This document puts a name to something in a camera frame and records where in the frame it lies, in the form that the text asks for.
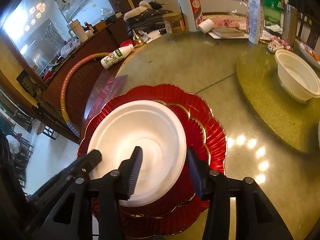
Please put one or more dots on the green plastic bottle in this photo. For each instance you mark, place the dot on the green plastic bottle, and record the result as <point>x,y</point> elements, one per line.
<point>273,9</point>

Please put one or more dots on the cream tumbler mug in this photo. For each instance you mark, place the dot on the cream tumbler mug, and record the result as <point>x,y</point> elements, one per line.
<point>75,29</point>

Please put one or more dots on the white red liquor bottle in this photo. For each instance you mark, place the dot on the white red liquor bottle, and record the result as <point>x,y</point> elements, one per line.
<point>192,13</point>

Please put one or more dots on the pink cloth on tray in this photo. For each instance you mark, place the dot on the pink cloth on tray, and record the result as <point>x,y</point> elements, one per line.
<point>225,23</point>

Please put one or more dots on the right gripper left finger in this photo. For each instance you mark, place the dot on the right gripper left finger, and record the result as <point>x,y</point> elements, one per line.
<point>109,190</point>

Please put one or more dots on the red plate with sticker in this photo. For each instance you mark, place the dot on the red plate with sticker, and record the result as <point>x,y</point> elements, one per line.
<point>163,132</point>

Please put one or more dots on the steel thermos flask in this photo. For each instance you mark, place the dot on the steel thermos flask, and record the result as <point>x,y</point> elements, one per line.
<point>290,24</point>

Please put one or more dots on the small white foam bowl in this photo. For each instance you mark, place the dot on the small white foam bowl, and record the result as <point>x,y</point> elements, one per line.
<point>140,149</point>

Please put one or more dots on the tall white blue tube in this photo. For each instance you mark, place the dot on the tall white blue tube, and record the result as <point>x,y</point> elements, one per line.
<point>254,23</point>

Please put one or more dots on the pink wrapped candies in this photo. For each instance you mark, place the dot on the pink wrapped candies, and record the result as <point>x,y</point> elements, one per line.
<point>277,43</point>

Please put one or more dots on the red scalloped plate left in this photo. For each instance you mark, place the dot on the red scalloped plate left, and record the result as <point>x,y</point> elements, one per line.
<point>178,209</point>

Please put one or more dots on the blue white food plate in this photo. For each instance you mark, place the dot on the blue white food plate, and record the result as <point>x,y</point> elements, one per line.
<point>309,54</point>

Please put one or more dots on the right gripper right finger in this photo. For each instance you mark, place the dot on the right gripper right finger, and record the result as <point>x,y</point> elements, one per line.
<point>256,216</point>

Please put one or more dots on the green round turntable mat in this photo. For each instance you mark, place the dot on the green round turntable mat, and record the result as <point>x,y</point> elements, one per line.
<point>293,122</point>

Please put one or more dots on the white tray with books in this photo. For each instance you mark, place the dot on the white tray with books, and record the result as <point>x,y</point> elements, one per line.
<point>227,33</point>

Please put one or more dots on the cream plastic bowl with tab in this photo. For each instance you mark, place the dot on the cream plastic bowl with tab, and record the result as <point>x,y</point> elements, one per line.
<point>296,76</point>

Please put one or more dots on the brown glass jar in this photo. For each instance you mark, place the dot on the brown glass jar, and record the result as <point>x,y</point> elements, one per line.
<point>174,23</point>

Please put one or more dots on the small white green bottle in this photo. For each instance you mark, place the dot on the small white green bottle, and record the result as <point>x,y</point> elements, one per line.
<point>116,56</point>

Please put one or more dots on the black quilted fur bag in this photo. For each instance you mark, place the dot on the black quilted fur bag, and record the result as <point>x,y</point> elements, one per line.
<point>147,17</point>

